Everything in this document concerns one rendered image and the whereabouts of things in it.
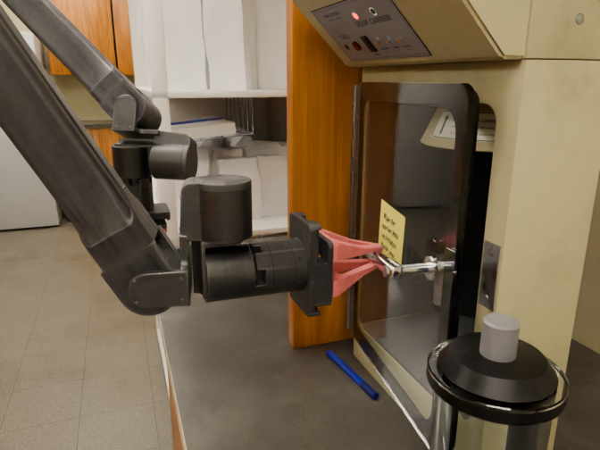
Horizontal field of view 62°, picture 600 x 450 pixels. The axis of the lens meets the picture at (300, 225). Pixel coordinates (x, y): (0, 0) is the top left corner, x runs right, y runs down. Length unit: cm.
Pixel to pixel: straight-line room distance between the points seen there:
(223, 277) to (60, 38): 55
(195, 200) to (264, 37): 138
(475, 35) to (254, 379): 58
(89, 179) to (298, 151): 39
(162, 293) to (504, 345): 30
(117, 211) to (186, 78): 133
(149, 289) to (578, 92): 44
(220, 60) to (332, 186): 96
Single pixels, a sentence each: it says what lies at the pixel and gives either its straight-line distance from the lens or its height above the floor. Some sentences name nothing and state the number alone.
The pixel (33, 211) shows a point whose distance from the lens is 545.
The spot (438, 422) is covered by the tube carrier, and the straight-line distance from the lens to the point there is 46.
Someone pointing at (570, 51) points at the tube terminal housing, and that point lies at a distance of 54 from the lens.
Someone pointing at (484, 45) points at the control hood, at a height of 142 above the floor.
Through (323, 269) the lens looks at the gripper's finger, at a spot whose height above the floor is 120.
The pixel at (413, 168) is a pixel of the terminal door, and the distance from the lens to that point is 58.
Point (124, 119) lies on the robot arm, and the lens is 81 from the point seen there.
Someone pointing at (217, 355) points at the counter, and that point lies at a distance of 90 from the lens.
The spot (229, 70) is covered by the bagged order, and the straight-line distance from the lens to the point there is 170.
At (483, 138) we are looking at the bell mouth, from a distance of 60.
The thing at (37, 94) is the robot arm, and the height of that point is 138.
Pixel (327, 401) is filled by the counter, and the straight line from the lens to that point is 78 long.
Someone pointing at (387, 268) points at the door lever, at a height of 121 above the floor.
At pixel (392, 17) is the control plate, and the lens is 56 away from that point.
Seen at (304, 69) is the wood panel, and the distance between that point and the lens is 79.
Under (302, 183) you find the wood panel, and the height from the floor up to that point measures 123.
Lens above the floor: 139
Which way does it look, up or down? 16 degrees down
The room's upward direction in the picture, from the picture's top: straight up
